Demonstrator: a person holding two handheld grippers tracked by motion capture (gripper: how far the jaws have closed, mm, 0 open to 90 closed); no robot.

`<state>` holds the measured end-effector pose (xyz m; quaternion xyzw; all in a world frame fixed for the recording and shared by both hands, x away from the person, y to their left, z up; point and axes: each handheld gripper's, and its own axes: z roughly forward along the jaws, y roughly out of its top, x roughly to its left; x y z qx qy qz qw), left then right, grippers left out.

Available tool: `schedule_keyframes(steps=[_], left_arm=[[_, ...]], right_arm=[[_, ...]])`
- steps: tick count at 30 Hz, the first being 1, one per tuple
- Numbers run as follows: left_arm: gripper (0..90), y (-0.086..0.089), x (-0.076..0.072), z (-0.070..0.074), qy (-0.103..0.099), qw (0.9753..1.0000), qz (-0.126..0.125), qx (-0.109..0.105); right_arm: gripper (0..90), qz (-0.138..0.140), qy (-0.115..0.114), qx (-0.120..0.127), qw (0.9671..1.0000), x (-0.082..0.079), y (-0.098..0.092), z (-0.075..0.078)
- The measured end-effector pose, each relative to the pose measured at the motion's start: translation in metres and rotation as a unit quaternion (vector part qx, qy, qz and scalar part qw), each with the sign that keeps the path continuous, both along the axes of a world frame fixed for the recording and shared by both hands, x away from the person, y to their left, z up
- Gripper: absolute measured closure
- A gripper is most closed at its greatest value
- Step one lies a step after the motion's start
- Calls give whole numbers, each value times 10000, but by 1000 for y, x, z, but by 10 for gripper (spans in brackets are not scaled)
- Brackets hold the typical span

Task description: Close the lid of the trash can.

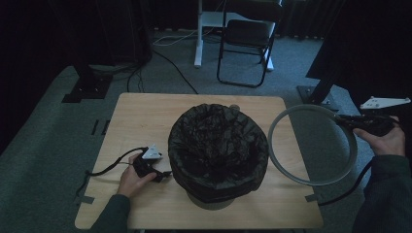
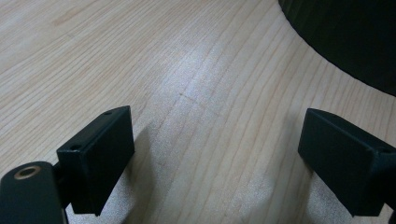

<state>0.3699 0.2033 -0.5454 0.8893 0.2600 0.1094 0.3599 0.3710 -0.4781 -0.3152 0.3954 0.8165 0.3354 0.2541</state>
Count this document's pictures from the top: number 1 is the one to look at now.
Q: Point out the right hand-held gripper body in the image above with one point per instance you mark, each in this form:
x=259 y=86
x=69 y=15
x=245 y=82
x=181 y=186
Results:
x=377 y=124

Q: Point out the black trash bag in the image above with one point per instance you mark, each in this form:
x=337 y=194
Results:
x=218 y=152

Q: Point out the person's left hand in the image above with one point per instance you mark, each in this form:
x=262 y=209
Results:
x=132 y=183

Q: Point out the black metal stand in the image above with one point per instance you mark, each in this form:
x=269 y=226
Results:
x=319 y=93
x=87 y=87

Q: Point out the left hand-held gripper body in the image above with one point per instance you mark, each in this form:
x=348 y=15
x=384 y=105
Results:
x=145 y=165

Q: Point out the black curtain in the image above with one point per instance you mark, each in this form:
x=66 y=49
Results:
x=372 y=48

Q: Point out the grey tape piece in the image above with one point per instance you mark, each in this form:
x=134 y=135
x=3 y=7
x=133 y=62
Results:
x=312 y=197
x=86 y=199

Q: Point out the person's right hand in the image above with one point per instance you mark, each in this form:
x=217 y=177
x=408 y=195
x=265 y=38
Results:
x=387 y=144

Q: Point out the grey trash bin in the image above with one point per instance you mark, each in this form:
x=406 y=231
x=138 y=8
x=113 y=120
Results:
x=210 y=204

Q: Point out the black folding chair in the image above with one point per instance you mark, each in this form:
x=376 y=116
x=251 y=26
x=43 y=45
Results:
x=247 y=35

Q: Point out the black floor tape strip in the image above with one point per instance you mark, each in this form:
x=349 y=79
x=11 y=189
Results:
x=95 y=127
x=105 y=127

